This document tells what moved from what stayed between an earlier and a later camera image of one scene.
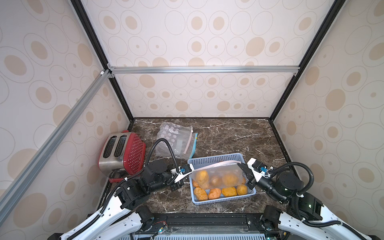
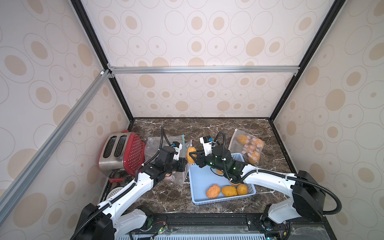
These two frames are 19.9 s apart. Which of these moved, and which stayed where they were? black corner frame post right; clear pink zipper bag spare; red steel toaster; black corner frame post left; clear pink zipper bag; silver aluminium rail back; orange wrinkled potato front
Moved: clear pink zipper bag spare; clear pink zipper bag
Stayed: orange wrinkled potato front; red steel toaster; black corner frame post right; silver aluminium rail back; black corner frame post left
